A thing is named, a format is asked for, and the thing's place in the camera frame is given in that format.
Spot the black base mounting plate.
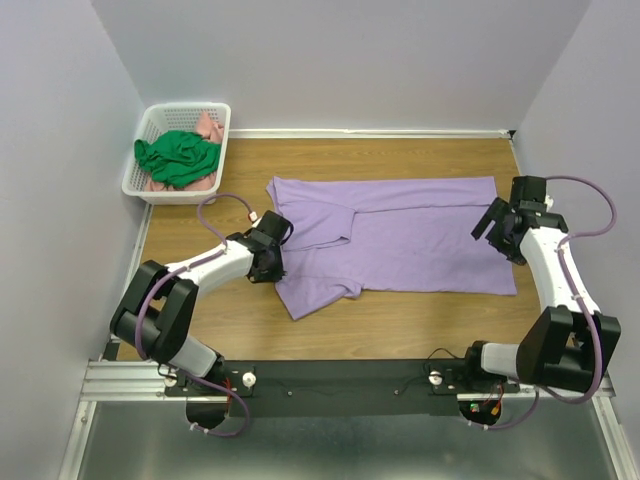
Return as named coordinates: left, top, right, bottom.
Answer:
left=165, top=358, right=519, bottom=418

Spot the aluminium extrusion rail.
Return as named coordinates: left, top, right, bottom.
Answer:
left=78, top=355, right=617, bottom=404

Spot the green t shirt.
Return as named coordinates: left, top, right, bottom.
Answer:
left=133, top=130, right=221, bottom=189

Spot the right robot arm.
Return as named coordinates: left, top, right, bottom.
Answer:
left=459, top=176, right=621, bottom=404

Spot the purple t shirt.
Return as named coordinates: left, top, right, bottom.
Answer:
left=266, top=177, right=517, bottom=320

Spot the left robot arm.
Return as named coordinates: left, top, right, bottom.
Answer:
left=110, top=210, right=294, bottom=395

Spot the white perforated plastic basket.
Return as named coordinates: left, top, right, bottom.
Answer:
left=121, top=101, right=231, bottom=205

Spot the pink t shirt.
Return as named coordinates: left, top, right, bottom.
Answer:
left=147, top=112, right=223, bottom=191

